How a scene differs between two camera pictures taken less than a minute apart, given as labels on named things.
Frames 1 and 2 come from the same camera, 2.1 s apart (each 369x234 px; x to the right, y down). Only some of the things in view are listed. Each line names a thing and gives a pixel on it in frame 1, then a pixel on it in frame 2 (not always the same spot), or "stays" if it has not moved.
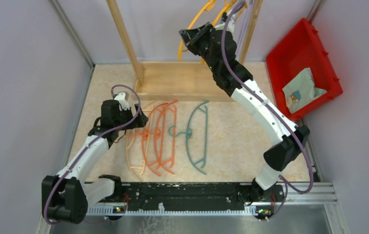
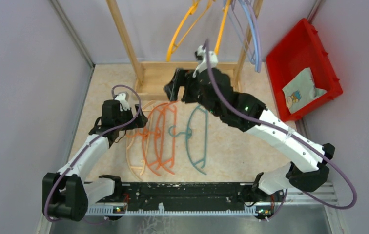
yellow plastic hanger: [209, 6] -> [194, 6]
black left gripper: [140, 122] stays
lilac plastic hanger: [244, 29] -> [257, 34]
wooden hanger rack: [168, 81] stays
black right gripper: [192, 37] -> [180, 77]
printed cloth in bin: [301, 91] stays
